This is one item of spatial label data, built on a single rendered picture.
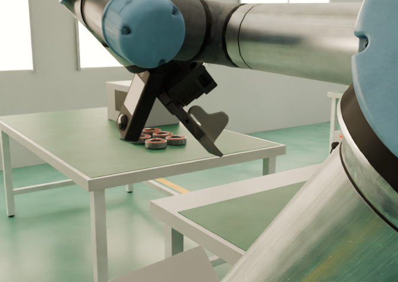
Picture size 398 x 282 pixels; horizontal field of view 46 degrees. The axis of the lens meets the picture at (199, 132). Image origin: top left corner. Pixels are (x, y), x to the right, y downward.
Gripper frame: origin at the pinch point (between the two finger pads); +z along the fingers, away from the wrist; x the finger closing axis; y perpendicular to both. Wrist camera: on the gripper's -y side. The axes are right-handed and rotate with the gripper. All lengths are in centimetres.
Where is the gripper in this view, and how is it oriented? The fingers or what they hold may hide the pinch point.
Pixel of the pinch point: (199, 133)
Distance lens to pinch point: 78.5
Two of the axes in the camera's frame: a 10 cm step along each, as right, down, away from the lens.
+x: -4.2, -5.7, 7.1
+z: 4.8, 5.2, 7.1
